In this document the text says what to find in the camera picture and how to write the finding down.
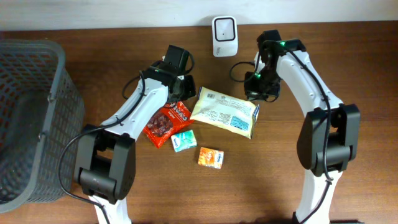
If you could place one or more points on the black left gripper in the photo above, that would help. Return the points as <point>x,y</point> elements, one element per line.
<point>186,88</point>

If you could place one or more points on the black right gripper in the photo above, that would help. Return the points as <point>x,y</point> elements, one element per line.
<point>259,90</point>

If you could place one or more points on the red Hacks candy bag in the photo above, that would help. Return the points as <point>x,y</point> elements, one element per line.
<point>167,121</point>

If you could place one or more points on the cream wet wipes pack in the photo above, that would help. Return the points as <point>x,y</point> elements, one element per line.
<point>226,112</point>

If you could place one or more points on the green tissue pack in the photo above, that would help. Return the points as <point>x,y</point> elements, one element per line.
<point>183,141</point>

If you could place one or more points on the orange tissue pack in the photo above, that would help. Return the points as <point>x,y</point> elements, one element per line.
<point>210,158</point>

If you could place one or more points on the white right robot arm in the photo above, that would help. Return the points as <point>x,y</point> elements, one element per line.
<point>328,139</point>

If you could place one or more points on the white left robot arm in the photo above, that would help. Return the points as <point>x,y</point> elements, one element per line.
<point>105,165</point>

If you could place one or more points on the white barcode scanner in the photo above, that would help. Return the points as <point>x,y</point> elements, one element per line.
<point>225,36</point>

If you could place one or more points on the grey plastic lattice basket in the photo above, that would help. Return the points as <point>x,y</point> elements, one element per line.
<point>41,110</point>

